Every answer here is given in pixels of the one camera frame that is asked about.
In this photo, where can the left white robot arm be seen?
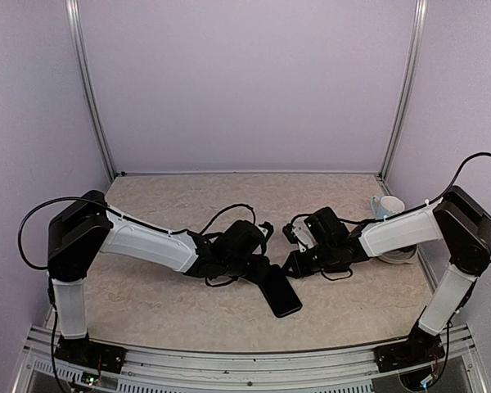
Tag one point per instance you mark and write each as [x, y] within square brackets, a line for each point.
[89, 226]

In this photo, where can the white round plate stack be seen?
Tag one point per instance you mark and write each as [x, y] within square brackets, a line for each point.
[405, 255]

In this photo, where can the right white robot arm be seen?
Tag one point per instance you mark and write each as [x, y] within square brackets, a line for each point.
[455, 218]

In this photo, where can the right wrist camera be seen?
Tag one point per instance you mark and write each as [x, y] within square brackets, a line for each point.
[296, 235]

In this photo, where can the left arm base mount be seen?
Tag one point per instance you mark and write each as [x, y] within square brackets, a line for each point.
[91, 354]

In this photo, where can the blue cup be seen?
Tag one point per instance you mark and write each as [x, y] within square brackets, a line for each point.
[386, 206]

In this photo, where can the right aluminium frame post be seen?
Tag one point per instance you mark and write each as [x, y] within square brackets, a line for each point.
[405, 93]

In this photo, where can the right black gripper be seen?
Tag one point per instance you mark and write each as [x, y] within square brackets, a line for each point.
[291, 262]

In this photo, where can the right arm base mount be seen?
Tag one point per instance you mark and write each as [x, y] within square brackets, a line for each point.
[420, 347]

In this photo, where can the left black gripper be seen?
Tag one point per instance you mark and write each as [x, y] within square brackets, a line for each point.
[264, 268]

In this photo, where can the black phone case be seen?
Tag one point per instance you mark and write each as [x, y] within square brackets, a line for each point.
[280, 292]

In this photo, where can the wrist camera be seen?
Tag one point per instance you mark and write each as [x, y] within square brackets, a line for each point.
[267, 230]
[296, 235]

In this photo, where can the aluminium frame post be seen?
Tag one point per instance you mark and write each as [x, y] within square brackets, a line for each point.
[76, 31]
[405, 93]

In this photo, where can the left aluminium frame post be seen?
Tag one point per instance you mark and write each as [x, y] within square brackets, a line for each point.
[76, 31]

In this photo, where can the front aluminium rail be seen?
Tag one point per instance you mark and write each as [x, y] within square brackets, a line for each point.
[348, 369]

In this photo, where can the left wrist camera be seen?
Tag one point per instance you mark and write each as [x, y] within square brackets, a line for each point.
[267, 230]

